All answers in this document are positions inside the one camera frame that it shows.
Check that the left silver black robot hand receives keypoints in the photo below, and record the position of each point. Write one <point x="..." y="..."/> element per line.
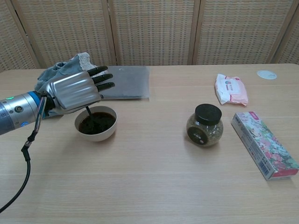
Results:
<point x="72" y="91"/>

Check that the black plastic spoon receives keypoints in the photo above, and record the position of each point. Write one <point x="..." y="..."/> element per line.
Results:
<point x="92" y="117"/>

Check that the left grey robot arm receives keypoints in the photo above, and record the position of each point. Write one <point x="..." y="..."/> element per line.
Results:
<point x="18" y="112"/>

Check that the white bowl of dark liquid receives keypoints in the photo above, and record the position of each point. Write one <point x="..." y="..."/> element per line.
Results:
<point x="95" y="127"/>

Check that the blue cloth with lace trim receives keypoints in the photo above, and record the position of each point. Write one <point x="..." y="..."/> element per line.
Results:
<point x="67" y="64"/>

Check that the grey folded cloth in bag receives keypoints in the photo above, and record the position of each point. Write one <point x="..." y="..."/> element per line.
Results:
<point x="130" y="84"/>

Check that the bamboo folding screen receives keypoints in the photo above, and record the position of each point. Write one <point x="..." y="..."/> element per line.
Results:
<point x="149" y="30"/>

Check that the glass jar with black lid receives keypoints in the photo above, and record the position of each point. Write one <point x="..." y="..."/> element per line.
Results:
<point x="205" y="127"/>

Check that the pink white wet wipes pack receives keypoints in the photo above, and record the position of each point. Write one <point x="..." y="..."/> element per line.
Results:
<point x="231" y="88"/>

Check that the white round table grommet cover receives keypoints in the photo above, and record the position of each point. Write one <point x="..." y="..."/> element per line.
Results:
<point x="266" y="74"/>

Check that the floral tissue box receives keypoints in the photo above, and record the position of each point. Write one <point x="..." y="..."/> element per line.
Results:
<point x="264" y="144"/>

